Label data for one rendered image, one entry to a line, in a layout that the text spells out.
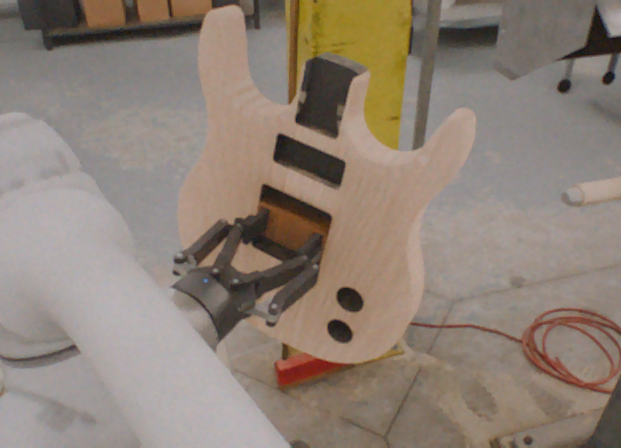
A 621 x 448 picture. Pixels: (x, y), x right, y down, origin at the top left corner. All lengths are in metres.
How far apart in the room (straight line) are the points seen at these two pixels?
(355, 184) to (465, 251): 2.18
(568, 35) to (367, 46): 0.92
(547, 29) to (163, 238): 2.33
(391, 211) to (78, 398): 0.38
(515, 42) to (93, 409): 0.68
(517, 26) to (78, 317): 0.69
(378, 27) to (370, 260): 1.01
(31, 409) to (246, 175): 0.39
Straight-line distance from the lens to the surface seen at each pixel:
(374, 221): 0.69
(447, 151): 0.63
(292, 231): 0.75
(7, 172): 0.42
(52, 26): 5.59
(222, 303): 0.59
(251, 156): 0.74
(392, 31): 1.66
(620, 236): 3.20
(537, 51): 0.84
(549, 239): 3.03
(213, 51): 0.73
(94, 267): 0.35
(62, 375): 0.47
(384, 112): 1.74
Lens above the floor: 1.71
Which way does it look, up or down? 36 degrees down
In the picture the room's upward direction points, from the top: straight up
